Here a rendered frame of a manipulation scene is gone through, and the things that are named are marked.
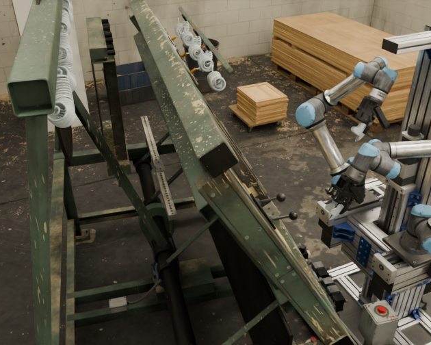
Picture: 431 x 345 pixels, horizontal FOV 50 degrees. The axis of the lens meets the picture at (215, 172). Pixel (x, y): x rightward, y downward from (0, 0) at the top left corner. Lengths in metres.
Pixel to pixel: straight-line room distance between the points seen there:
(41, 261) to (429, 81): 1.86
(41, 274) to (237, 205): 0.66
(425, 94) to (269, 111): 3.30
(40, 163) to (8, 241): 3.03
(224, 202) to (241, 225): 0.13
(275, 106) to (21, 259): 3.22
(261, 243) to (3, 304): 2.54
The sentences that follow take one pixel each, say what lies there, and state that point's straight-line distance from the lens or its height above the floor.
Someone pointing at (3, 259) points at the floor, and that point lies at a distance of 4.20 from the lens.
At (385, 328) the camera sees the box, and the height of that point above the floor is 0.88.
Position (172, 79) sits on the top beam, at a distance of 1.90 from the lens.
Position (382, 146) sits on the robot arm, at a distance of 2.15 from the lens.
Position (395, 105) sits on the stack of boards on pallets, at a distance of 5.88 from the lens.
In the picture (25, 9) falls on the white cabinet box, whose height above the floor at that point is 1.44.
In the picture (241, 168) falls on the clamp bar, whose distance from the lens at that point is 2.51.
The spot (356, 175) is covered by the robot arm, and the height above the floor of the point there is 1.57.
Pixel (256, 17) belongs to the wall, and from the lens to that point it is 8.06.
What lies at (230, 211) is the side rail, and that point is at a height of 1.69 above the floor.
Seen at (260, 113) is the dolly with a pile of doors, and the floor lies 0.25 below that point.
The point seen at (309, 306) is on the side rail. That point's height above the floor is 1.14.
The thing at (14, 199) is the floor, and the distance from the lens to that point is 4.88.
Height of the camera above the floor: 2.62
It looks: 33 degrees down
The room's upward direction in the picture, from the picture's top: straight up
